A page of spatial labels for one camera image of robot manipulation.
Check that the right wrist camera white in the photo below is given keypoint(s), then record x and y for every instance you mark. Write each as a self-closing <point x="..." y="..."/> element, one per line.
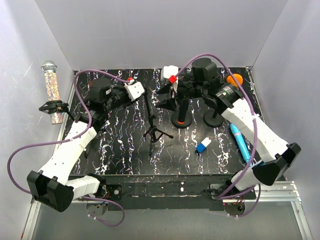
<point x="166" y="73"/>

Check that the aluminium frame rail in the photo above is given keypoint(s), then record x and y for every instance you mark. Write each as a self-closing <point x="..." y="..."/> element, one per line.
<point x="277" y="215"/>

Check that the blue white block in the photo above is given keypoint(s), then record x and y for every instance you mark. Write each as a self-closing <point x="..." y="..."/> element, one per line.
<point x="202" y="146"/>

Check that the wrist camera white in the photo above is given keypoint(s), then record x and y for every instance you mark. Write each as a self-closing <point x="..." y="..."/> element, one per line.
<point x="166" y="73"/>
<point x="134" y="89"/>

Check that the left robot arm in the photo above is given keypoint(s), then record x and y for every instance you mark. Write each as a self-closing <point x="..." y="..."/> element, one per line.
<point x="51" y="184"/>

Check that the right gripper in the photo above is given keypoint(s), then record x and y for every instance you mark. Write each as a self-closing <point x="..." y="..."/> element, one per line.
<point x="169" y="104"/>

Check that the cyan toy microphone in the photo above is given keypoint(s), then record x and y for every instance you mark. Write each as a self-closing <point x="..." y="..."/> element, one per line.
<point x="240" y="142"/>

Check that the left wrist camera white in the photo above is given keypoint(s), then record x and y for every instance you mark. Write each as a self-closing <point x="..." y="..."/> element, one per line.
<point x="134" y="89"/>

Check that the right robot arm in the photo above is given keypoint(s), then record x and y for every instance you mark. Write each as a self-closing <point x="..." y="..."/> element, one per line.
<point x="271" y="155"/>

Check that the shock mount tripod stand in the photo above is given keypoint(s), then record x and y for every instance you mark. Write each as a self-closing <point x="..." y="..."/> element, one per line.
<point x="97" y="110"/>

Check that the black tripod mic stand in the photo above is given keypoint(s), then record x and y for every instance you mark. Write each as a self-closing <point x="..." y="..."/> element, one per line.
<point x="154" y="133"/>

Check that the round base stand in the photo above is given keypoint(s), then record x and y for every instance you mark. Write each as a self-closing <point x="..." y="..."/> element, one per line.
<point x="181" y="120"/>
<point x="211" y="117"/>

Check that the glitter silver microphone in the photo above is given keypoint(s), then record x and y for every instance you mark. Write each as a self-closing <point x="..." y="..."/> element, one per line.
<point x="51" y="87"/>

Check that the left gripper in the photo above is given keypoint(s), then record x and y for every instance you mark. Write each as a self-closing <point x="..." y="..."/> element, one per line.
<point x="121" y="87"/>

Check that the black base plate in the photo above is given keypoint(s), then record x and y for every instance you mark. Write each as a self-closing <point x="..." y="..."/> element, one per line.
<point x="164" y="191"/>

